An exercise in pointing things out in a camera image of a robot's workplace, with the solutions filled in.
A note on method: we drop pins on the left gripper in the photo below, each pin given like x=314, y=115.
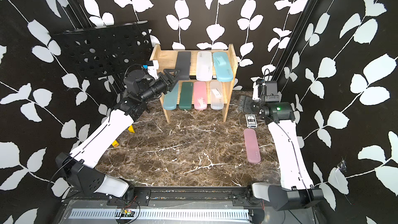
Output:
x=170, y=81

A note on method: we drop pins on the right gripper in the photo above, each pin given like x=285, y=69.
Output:
x=249, y=101

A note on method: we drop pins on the dark grey pencil case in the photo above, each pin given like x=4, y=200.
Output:
x=183, y=64

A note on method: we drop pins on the white pencil case top shelf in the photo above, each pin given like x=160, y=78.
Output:
x=204, y=71

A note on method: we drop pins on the light blue pencil case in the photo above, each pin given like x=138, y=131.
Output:
x=223, y=67

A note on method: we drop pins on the pink pencil case top shelf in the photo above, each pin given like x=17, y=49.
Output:
x=252, y=146

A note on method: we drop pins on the pink pencil case shelf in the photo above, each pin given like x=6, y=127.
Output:
x=252, y=146
x=200, y=95

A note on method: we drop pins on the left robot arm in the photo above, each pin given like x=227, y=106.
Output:
x=78, y=167

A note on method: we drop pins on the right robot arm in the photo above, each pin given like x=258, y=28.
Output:
x=282, y=127

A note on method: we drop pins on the teal pencil case lower shelf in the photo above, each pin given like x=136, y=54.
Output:
x=170, y=99

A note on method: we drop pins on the dark green pencil case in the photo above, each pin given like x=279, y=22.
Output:
x=186, y=94

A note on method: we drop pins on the pink pencil case lower shelf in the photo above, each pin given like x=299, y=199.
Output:
x=200, y=95

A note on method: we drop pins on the wooden two-tier shelf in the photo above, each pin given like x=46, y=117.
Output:
x=168, y=58

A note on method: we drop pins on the clear pencil case lower shelf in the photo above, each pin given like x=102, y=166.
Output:
x=216, y=95

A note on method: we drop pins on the small black white card box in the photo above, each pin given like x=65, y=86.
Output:
x=251, y=121

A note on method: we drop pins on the yellow triangular block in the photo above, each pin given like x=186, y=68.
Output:
x=131, y=129

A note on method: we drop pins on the black perforated music stand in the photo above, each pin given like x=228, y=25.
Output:
x=103, y=51

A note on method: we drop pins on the yellow numbered block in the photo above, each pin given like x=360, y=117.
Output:
x=115, y=144

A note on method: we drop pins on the small circuit board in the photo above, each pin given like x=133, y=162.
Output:
x=126, y=213

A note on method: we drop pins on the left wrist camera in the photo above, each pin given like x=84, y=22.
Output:
x=152, y=70

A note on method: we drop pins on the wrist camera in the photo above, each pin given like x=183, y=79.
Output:
x=265, y=91
x=152, y=70

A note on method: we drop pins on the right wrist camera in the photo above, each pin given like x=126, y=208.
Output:
x=265, y=91

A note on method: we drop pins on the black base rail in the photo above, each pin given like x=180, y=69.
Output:
x=192, y=196

